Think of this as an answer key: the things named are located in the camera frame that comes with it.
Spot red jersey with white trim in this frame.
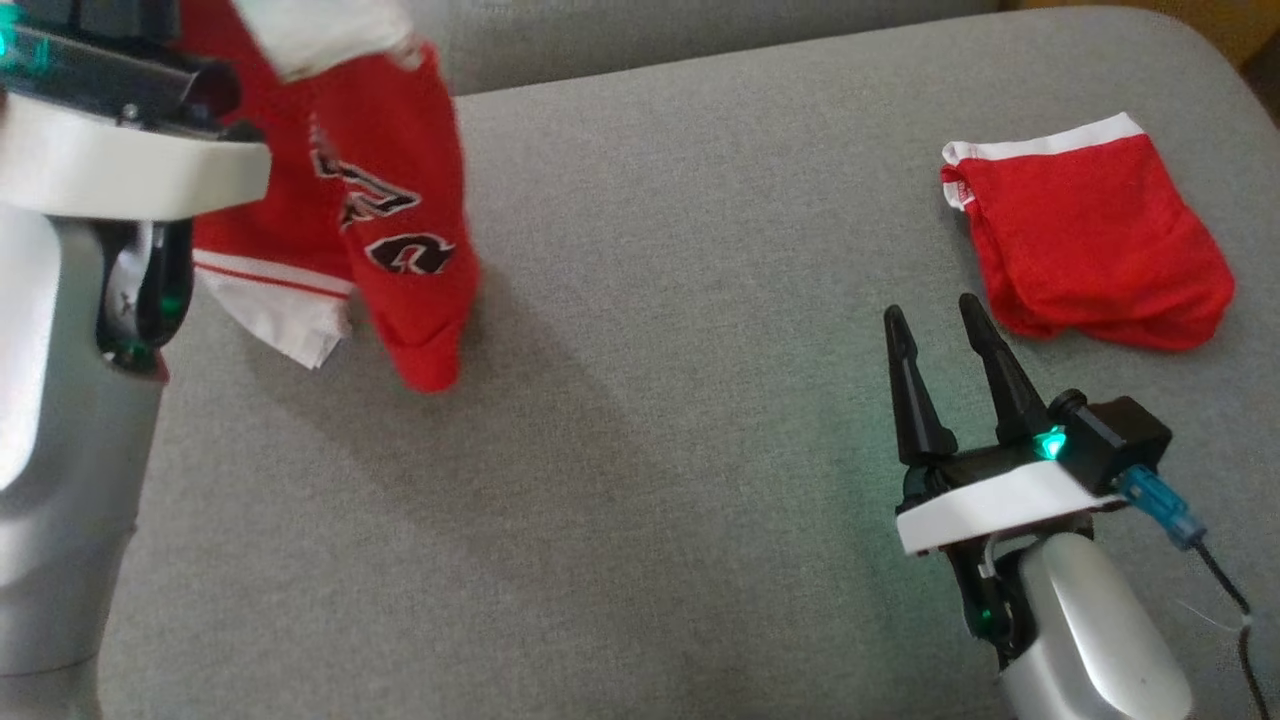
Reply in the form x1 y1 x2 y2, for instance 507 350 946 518
175 0 481 394

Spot black cable with blue connector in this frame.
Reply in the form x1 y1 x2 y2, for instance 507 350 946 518
1115 465 1280 720

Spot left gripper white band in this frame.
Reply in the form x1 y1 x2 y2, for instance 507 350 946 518
0 25 271 381

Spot large grey sofa seat cushion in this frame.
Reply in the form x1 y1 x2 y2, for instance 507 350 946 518
100 5 1280 720

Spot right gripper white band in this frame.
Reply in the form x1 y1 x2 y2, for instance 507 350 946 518
885 293 1128 661

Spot red shorts with white band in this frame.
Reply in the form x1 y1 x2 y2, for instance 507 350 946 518
940 112 1236 353

